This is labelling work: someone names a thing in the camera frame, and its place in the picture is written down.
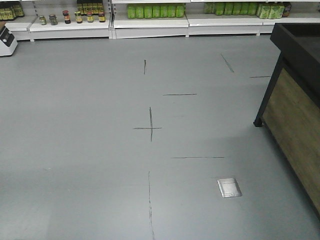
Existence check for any metal floor socket plate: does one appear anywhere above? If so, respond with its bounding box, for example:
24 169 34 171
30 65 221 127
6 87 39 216
217 178 242 198

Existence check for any black wooden fruit stand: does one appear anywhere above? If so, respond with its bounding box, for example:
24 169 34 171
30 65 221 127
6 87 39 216
253 23 320 214

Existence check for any white supermarket shelf unit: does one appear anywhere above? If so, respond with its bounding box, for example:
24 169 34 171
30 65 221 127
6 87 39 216
5 0 320 41

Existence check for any white floor appliance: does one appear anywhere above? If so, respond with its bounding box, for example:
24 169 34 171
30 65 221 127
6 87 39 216
0 21 18 57

